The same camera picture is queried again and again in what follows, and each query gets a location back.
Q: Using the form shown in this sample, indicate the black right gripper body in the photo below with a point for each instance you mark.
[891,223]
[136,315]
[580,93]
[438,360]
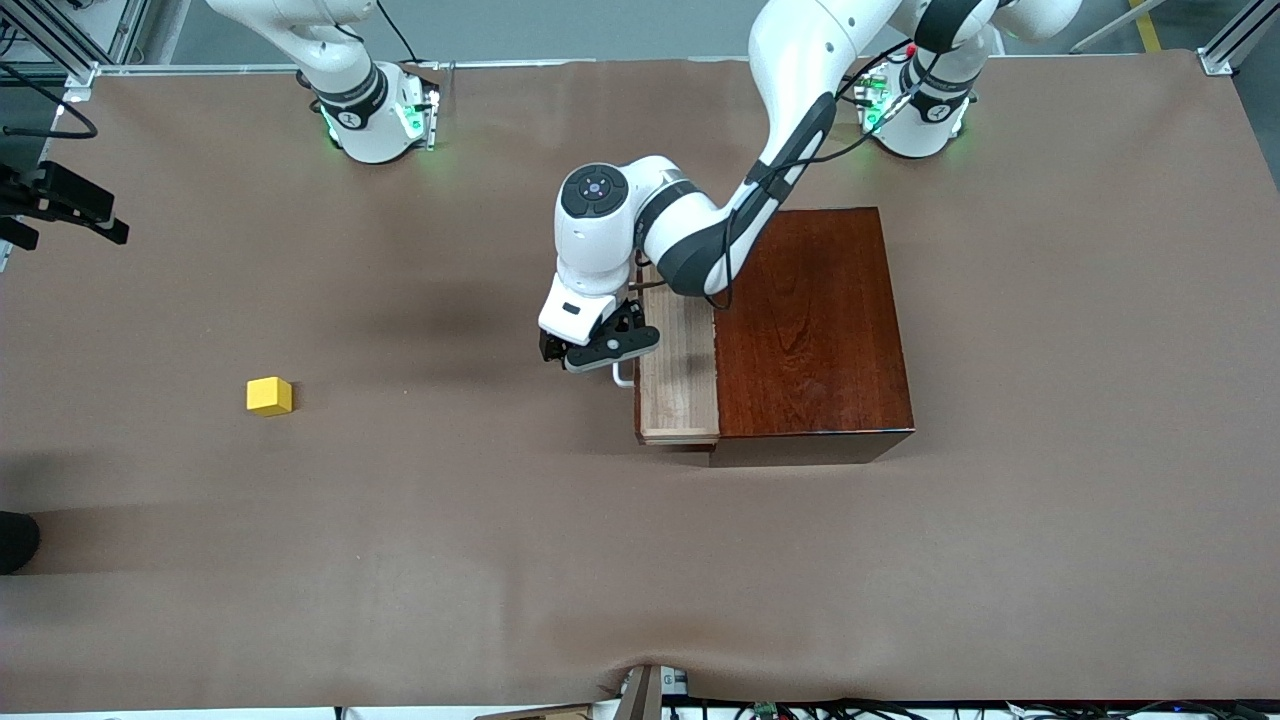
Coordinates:
[40,194]

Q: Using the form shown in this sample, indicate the yellow wooden block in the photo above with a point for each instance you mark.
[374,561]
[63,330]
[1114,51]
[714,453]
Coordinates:
[268,397]

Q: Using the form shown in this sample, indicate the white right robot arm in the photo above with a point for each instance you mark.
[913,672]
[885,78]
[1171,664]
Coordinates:
[350,110]

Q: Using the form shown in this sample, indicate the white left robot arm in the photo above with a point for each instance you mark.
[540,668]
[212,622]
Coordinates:
[600,240]

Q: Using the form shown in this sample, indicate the large table cover mat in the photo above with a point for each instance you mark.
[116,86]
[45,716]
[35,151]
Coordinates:
[500,550]

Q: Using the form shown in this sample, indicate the dark red wooden cabinet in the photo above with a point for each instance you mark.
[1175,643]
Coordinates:
[820,340]

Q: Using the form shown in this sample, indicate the black round object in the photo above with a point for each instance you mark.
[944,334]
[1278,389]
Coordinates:
[15,542]

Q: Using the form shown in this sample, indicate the aluminium frame structure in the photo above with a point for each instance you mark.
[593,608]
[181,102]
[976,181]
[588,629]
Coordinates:
[125,25]

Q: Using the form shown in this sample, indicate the aluminium frame profile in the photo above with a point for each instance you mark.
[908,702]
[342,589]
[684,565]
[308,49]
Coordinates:
[1235,35]

